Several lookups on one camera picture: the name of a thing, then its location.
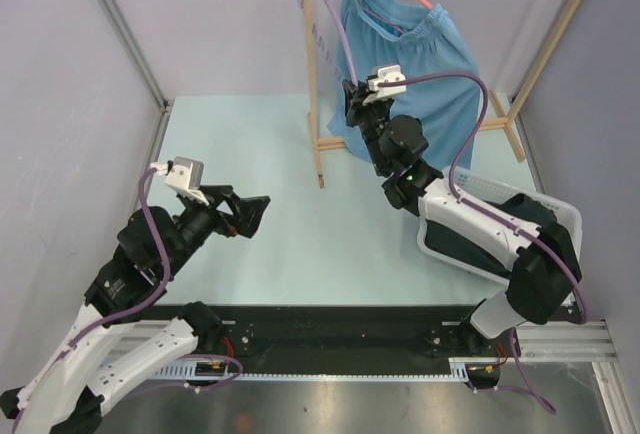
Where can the white cable duct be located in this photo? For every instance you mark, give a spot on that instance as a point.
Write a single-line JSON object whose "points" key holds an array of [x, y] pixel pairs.
{"points": [[207, 372]]}

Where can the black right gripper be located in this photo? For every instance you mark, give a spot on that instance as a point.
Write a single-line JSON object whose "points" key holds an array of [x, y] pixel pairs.
{"points": [[353, 103]]}

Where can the light blue shorts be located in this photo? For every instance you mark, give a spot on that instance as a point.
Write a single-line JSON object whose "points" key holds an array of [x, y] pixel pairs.
{"points": [[448, 107]]}

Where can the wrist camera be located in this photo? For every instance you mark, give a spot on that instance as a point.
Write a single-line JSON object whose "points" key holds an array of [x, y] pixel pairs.
{"points": [[183, 175], [380, 84]]}

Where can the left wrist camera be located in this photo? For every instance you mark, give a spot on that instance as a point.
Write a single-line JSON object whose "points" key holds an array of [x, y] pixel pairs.
{"points": [[183, 175]]}

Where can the white plastic laundry basket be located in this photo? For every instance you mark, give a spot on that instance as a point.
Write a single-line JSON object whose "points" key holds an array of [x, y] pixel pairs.
{"points": [[439, 206]]}

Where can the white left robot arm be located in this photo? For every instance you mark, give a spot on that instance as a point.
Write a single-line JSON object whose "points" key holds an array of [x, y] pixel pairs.
{"points": [[80, 385]]}

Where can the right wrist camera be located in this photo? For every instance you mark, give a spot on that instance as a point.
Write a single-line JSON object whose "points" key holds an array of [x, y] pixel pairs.
{"points": [[380, 84]]}

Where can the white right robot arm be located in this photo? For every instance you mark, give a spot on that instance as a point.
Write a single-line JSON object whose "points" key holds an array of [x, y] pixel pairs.
{"points": [[542, 262]]}

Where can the wooden clothes rack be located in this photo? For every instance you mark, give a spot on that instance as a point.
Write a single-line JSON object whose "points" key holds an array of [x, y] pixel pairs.
{"points": [[504, 118]]}

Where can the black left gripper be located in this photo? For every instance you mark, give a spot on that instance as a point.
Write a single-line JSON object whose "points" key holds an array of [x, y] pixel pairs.
{"points": [[247, 211]]}

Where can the aluminium frame post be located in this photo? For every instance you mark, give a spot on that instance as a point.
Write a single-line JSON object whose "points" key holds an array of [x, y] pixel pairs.
{"points": [[132, 48]]}

